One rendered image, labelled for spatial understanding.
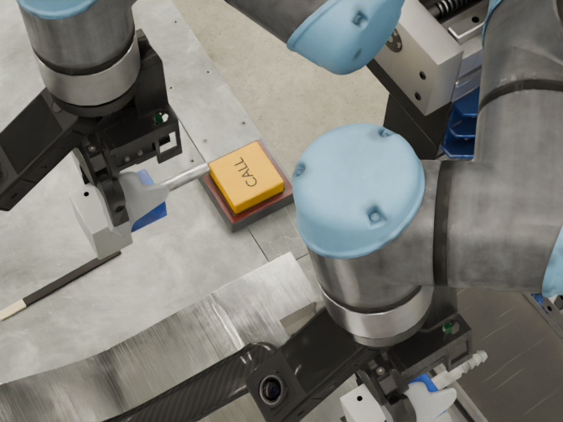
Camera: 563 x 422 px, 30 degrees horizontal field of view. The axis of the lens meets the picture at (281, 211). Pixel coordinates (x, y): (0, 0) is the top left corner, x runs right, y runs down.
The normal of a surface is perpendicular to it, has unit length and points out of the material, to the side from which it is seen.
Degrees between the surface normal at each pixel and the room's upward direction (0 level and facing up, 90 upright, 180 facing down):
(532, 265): 64
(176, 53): 0
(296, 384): 39
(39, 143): 33
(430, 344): 12
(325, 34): 59
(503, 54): 50
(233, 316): 0
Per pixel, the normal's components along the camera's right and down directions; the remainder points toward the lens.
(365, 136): -0.18, -0.52
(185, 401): 0.00, -0.38
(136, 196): 0.50, 0.67
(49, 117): -0.44, -0.15
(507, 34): -0.79, -0.37
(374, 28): 0.76, 0.58
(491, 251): -0.24, 0.42
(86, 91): 0.03, 0.88
